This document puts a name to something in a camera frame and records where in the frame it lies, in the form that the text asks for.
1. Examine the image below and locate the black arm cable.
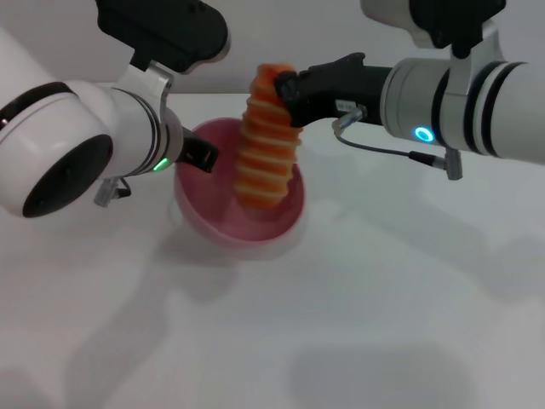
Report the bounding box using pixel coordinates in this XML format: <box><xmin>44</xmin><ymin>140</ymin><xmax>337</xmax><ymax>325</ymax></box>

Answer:
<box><xmin>94</xmin><ymin>176</ymin><xmax>131</xmax><ymax>209</ymax></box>
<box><xmin>331</xmin><ymin>106</ymin><xmax>463</xmax><ymax>181</ymax></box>

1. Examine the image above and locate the silver camera bracket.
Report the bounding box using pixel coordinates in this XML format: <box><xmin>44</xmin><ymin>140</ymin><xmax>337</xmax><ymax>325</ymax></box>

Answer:
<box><xmin>445</xmin><ymin>23</ymin><xmax>499</xmax><ymax>101</ymax></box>
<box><xmin>123</xmin><ymin>60</ymin><xmax>175</xmax><ymax>114</ymax></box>

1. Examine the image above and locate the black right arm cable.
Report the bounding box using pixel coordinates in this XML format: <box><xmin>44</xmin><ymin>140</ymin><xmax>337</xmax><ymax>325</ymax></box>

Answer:
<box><xmin>331</xmin><ymin>106</ymin><xmax>463</xmax><ymax>181</ymax></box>

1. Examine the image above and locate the pink plastic bowl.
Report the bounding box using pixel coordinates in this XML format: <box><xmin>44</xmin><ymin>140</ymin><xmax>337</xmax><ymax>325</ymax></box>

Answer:
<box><xmin>173</xmin><ymin>118</ymin><xmax>308</xmax><ymax>262</ymax></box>

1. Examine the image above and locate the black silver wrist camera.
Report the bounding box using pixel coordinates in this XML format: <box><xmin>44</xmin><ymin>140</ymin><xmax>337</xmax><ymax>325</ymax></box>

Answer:
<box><xmin>359</xmin><ymin>0</ymin><xmax>508</xmax><ymax>59</ymax></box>
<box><xmin>95</xmin><ymin>0</ymin><xmax>232</xmax><ymax>76</ymax></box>

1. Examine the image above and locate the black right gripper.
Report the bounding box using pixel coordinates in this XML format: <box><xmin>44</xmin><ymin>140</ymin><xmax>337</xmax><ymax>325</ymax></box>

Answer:
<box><xmin>274</xmin><ymin>52</ymin><xmax>395</xmax><ymax>130</ymax></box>

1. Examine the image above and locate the silver right camera bracket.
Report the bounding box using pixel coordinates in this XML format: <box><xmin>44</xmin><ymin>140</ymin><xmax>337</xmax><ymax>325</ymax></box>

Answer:
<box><xmin>445</xmin><ymin>23</ymin><xmax>499</xmax><ymax>101</ymax></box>

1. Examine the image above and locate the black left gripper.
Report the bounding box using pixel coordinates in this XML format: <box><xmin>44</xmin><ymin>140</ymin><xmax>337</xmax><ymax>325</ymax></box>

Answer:
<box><xmin>177</xmin><ymin>127</ymin><xmax>222</xmax><ymax>174</ymax></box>

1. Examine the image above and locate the orange ridged bread loaf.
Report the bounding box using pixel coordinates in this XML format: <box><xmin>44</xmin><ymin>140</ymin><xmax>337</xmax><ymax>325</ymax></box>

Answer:
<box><xmin>232</xmin><ymin>63</ymin><xmax>304</xmax><ymax>210</ymax></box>

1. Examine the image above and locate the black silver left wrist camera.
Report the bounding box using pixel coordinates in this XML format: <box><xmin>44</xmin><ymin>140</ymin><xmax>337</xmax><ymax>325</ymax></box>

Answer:
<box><xmin>95</xmin><ymin>0</ymin><xmax>232</xmax><ymax>76</ymax></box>

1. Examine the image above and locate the silver left camera bracket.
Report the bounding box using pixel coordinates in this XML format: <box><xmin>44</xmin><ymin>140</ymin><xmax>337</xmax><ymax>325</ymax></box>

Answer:
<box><xmin>123</xmin><ymin>60</ymin><xmax>175</xmax><ymax>114</ymax></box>

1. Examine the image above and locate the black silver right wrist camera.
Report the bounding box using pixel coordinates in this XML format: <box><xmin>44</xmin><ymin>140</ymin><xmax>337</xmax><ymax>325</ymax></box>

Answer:
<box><xmin>359</xmin><ymin>0</ymin><xmax>508</xmax><ymax>59</ymax></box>

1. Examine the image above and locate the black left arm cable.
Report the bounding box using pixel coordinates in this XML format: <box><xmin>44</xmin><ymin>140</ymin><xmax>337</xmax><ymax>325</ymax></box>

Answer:
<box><xmin>94</xmin><ymin>176</ymin><xmax>131</xmax><ymax>209</ymax></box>

